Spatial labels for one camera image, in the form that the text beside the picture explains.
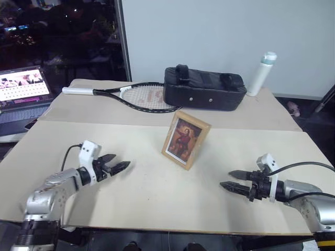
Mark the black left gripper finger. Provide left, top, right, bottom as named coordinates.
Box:
left=100, top=154, right=117, bottom=166
left=109, top=161, right=131, bottom=176

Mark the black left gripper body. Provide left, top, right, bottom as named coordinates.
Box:
left=91, top=156, right=113, bottom=183

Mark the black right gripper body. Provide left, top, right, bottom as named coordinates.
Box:
left=248, top=169, right=272, bottom=203

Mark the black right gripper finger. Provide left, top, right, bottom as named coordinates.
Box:
left=228, top=169, right=253, bottom=181
left=219, top=180, right=254, bottom=197

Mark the black white tennis racket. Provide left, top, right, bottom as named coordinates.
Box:
left=62, top=82, right=184, bottom=114

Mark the dark rounded shape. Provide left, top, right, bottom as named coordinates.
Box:
left=186, top=243, right=208, bottom=251
left=122, top=241, right=140, bottom=251

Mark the pink object on floor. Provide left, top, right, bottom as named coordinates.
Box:
left=287, top=100, right=302, bottom=117

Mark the black padded bag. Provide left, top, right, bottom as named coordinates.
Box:
left=163, top=64, right=248, bottom=112

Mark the white bottle with green cap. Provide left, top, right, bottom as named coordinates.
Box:
left=246, top=51, right=278, bottom=97

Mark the grey tripod leg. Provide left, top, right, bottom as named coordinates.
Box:
left=314, top=85, right=335, bottom=113

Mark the open laptop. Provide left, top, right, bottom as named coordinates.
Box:
left=0, top=65, right=55, bottom=143

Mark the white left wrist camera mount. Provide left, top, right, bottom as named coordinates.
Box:
left=78, top=140, right=103, bottom=184

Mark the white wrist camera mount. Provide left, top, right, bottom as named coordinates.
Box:
left=256, top=153, right=280, bottom=203
left=78, top=140, right=103, bottom=184

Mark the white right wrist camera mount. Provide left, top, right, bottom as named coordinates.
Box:
left=256, top=153, right=280, bottom=203

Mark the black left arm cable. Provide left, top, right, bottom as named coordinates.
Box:
left=61, top=144, right=85, bottom=171

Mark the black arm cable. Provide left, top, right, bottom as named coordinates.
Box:
left=268, top=162, right=335, bottom=202
left=61, top=144, right=85, bottom=171

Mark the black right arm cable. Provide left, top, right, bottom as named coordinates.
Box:
left=268, top=162, right=335, bottom=202

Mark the wooden picture frame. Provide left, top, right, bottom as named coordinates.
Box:
left=161, top=110, right=212, bottom=172

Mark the grey metal partition post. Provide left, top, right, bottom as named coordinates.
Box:
left=114, top=0, right=133, bottom=82

